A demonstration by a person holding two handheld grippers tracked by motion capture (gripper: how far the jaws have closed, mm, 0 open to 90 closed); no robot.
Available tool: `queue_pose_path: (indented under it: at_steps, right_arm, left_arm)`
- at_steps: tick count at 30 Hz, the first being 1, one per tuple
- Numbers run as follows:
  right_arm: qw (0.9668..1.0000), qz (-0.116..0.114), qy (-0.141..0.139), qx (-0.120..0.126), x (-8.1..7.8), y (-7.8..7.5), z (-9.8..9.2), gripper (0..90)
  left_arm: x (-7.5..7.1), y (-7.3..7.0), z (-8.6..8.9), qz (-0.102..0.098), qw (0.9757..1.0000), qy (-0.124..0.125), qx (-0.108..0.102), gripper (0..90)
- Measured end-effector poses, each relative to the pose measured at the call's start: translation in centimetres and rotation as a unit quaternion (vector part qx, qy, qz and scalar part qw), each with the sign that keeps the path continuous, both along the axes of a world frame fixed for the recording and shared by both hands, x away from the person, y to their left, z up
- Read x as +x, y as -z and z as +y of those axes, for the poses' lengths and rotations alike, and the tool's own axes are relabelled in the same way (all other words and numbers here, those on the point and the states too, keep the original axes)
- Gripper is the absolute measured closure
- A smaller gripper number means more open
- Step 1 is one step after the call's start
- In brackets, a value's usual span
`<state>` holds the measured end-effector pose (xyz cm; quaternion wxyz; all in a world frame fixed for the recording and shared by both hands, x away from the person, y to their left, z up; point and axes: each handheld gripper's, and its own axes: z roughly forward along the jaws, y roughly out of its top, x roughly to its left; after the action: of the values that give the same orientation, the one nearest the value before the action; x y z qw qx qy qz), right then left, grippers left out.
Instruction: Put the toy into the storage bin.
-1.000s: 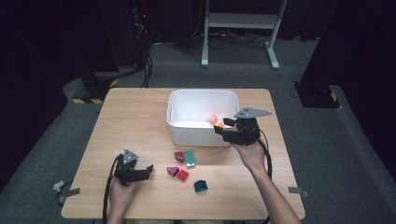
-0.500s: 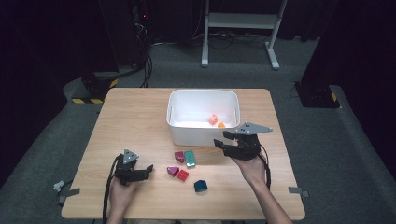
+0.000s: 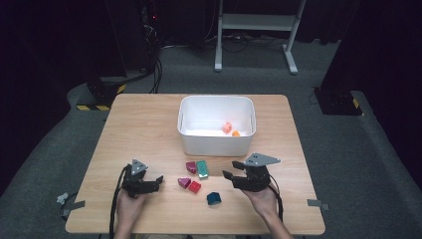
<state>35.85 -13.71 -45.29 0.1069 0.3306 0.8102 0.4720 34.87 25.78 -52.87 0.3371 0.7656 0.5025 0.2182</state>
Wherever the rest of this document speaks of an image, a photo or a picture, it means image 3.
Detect green rectangular block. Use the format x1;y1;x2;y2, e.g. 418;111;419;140
196;159;209;179

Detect person's left hand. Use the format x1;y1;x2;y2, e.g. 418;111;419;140
115;189;148;230

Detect person's right hand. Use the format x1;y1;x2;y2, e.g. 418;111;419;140
243;185;279;219

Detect yellow black hazard tape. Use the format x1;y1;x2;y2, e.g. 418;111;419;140
77;105;110;112

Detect black stand base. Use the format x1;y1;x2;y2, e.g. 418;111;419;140
313;87;363;117
87;77;127;108

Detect red block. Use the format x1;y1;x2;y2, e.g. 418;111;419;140
187;180;202;194

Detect dark curtain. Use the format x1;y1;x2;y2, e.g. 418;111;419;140
0;0;127;213
319;0;422;190

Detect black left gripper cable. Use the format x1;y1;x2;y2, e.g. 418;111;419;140
108;164;128;239

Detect black floor cables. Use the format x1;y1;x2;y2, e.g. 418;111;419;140
162;31;290;54

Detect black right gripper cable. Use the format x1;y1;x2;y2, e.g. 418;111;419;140
269;173;285;223

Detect white metal stand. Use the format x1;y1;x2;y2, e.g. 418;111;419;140
214;0;308;76

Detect white plastic box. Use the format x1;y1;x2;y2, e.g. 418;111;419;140
177;95;257;157

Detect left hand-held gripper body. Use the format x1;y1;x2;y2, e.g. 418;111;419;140
121;158;150;199

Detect grey tape strip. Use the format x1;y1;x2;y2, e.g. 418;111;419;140
60;199;87;219
307;198;330;211

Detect dark blue block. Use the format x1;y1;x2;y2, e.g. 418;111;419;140
206;191;222;206

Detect black cable bundle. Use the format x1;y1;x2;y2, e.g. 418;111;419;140
138;0;164;95

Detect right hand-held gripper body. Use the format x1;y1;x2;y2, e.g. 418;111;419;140
233;151;282;193

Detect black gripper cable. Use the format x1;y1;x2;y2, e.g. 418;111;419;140
269;173;285;223
108;164;128;239

